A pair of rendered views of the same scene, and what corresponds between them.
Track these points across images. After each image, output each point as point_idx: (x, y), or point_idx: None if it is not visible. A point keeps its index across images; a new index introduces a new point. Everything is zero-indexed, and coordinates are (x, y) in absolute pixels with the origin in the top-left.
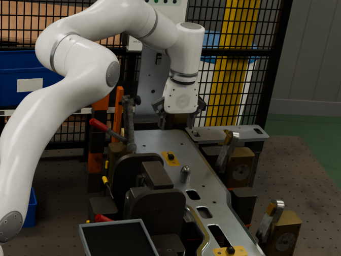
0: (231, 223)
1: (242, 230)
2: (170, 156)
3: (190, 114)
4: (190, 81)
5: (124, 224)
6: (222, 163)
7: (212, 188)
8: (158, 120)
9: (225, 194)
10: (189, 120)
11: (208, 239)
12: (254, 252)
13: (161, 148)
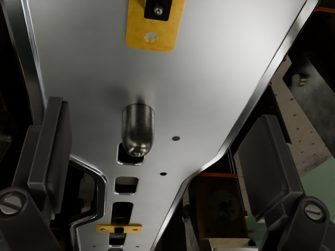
0: (157, 204)
1: (164, 212)
2: (151, 12)
3: (275, 218)
4: None
5: None
6: (300, 102)
7: (192, 146)
8: (21, 150)
9: (206, 163)
10: (257, 183)
11: (98, 218)
12: (152, 229)
13: None
